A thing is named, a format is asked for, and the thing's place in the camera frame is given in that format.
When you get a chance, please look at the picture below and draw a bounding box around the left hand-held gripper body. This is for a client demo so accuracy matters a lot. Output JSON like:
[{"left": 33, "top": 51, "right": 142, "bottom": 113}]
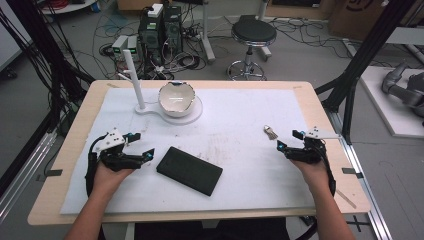
[{"left": 94, "top": 128, "right": 144, "bottom": 173}]

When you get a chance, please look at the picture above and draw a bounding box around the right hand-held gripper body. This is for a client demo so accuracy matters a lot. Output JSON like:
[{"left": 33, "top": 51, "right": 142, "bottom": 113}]
[{"left": 285, "top": 126, "right": 342, "bottom": 165}]

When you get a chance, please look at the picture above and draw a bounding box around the person's left hand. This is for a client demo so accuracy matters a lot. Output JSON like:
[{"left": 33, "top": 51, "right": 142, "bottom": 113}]
[{"left": 92, "top": 162, "right": 135, "bottom": 198}]

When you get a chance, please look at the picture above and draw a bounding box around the person's right hand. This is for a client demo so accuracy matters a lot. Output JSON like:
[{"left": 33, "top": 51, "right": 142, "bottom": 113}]
[{"left": 289, "top": 158, "right": 330, "bottom": 195}]

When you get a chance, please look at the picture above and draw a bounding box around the black wallet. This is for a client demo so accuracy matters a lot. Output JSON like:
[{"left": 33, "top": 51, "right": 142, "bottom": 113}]
[{"left": 155, "top": 145, "right": 224, "bottom": 197}]

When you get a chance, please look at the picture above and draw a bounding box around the white stand with pole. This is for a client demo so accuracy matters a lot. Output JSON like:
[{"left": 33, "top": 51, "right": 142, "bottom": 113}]
[{"left": 117, "top": 49, "right": 204, "bottom": 126}]

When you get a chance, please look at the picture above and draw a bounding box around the white table mat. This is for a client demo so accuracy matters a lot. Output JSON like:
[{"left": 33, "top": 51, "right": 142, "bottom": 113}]
[{"left": 59, "top": 87, "right": 318, "bottom": 215}]

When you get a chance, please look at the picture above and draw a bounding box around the white ceramic bowl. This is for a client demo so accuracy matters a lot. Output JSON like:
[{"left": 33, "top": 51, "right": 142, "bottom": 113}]
[{"left": 157, "top": 80, "right": 197, "bottom": 118}]

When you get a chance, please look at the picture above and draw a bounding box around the white floor board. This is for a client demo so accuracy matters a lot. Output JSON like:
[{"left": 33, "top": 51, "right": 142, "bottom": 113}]
[{"left": 359, "top": 65, "right": 424, "bottom": 140}]

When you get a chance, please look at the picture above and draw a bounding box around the grey power supply box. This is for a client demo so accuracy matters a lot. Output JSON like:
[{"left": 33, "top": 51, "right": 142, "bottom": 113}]
[
  {"left": 126, "top": 35, "right": 140, "bottom": 57},
  {"left": 111, "top": 34, "right": 130, "bottom": 58}
]

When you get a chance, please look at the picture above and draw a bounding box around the person's dark clothing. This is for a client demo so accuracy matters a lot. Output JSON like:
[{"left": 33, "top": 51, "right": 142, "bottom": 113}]
[{"left": 134, "top": 217, "right": 292, "bottom": 240}]

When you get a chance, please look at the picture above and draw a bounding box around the black computer tower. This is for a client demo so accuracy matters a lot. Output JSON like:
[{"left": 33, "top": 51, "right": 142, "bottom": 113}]
[
  {"left": 137, "top": 3, "right": 165, "bottom": 67},
  {"left": 163, "top": 4, "right": 184, "bottom": 55}
]

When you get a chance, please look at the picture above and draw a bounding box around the black round stool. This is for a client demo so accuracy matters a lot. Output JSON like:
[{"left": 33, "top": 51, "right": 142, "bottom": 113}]
[{"left": 226, "top": 14, "right": 278, "bottom": 82}]

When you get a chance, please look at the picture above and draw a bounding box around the white metal stand leg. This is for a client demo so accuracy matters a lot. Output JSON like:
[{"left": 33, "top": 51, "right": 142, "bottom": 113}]
[{"left": 199, "top": 0, "right": 217, "bottom": 65}]

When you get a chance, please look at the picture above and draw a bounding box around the brown cardboard box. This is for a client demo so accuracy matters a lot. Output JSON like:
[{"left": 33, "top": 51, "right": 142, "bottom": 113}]
[{"left": 327, "top": 0, "right": 424, "bottom": 42}]

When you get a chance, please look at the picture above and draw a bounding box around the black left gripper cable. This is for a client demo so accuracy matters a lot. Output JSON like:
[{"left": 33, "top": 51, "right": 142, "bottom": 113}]
[{"left": 84, "top": 134, "right": 111, "bottom": 198}]

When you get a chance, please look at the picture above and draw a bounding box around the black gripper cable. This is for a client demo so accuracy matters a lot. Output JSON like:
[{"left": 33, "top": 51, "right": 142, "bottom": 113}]
[
  {"left": 315, "top": 143, "right": 337, "bottom": 198},
  {"left": 84, "top": 134, "right": 111, "bottom": 198}
]

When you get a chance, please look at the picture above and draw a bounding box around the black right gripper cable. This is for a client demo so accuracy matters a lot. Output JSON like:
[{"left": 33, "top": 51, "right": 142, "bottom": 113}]
[{"left": 315, "top": 143, "right": 337, "bottom": 198}]

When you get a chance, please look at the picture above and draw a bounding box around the aluminium rail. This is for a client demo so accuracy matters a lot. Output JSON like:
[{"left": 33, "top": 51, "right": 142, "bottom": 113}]
[
  {"left": 327, "top": 109, "right": 395, "bottom": 240},
  {"left": 0, "top": 129, "right": 58, "bottom": 222}
]

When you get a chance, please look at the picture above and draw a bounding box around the black metal frame post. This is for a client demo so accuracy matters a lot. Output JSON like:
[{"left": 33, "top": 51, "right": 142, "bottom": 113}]
[{"left": 314, "top": 0, "right": 418, "bottom": 145}]

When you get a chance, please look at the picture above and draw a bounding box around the black frame with cables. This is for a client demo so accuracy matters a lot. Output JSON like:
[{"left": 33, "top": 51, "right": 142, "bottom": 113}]
[{"left": 0, "top": 0, "right": 96, "bottom": 135}]

